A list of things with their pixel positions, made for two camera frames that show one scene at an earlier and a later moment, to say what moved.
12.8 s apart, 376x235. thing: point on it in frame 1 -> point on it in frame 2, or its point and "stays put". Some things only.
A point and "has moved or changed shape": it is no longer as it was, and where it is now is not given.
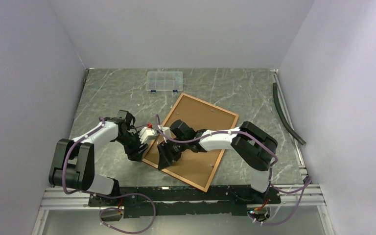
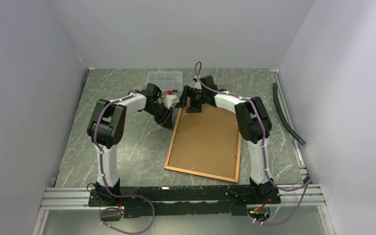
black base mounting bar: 152,201 stays put
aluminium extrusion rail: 55,199 stays put
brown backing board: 201,117 has moved or changed shape
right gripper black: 166,156 -> 188,91
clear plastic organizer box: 164,81 stays put
